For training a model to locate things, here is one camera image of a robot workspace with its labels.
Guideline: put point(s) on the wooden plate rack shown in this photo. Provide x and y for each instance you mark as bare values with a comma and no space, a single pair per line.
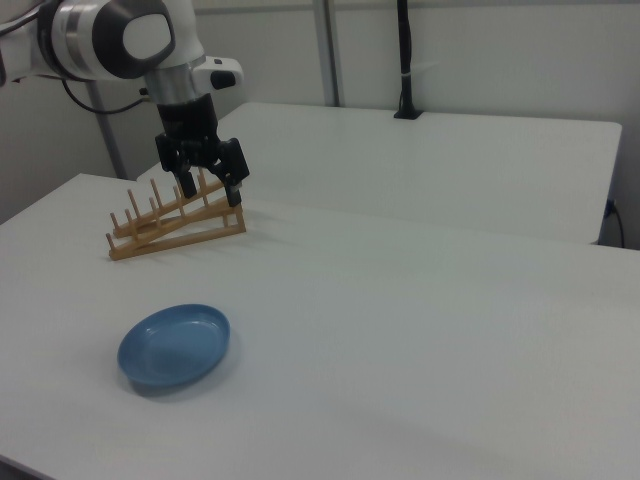
175,235

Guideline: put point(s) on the white side table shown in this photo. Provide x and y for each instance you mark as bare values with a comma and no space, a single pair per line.
425,165

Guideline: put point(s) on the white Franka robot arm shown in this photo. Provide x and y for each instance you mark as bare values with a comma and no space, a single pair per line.
100,40

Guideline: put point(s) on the blue oval plate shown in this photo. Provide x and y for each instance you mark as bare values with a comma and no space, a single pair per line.
172,345

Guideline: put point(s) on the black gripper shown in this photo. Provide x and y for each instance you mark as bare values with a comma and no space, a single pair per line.
186,119

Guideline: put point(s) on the grey aluminium frame post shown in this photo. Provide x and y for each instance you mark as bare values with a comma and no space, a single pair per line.
330,50
109,140

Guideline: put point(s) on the black camera pole with base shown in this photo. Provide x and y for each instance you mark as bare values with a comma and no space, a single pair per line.
406,55

